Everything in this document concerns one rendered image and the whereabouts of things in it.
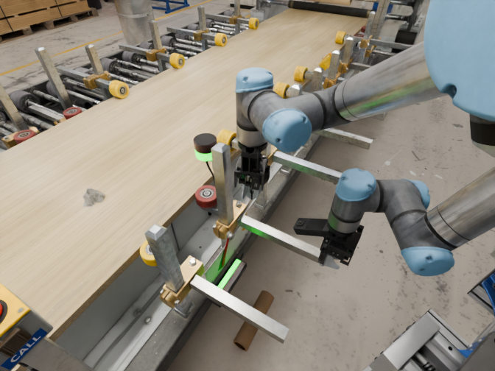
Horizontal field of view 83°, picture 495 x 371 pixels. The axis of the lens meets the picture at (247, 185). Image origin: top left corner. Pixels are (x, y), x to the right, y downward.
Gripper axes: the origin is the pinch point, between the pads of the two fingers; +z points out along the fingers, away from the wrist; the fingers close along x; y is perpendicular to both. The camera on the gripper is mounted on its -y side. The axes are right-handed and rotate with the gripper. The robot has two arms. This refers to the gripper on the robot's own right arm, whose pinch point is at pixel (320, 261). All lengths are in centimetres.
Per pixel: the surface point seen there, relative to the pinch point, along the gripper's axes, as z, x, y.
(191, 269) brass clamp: -4.1, -23.3, -30.3
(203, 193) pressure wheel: -8.4, -0.3, -42.7
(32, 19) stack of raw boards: 53, 250, -623
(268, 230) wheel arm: -3.8, -0.2, -17.9
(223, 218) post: -7.4, -5.6, -31.1
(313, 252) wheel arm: -3.6, -0.8, -2.7
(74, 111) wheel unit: -9, 13, -129
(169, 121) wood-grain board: -9, 29, -84
